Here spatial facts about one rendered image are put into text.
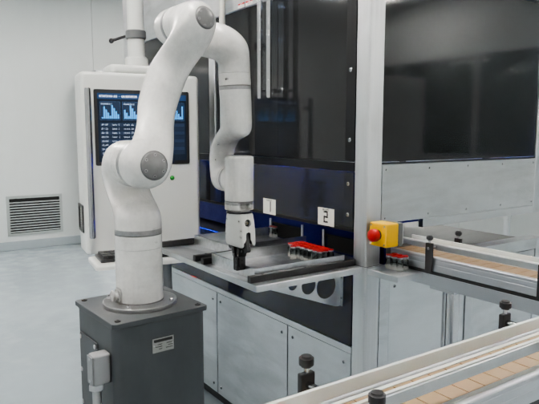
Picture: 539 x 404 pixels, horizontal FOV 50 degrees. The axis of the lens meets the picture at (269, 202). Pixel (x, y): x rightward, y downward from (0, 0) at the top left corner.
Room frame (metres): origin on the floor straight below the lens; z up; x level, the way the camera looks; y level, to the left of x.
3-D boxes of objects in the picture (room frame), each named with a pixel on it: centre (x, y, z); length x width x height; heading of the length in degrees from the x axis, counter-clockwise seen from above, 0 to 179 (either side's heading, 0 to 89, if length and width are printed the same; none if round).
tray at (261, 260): (1.81, -0.03, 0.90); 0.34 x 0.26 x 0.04; 124
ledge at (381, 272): (1.74, -0.40, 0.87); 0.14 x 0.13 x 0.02; 124
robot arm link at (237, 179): (1.65, 0.09, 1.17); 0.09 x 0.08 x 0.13; 37
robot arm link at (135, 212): (1.48, 0.36, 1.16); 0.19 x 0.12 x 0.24; 37
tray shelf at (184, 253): (1.97, 0.04, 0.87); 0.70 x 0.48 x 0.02; 34
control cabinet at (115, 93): (2.50, 0.57, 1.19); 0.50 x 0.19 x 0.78; 116
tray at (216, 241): (2.15, 0.07, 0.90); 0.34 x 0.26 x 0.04; 124
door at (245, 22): (2.37, 0.10, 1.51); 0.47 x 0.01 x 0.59; 34
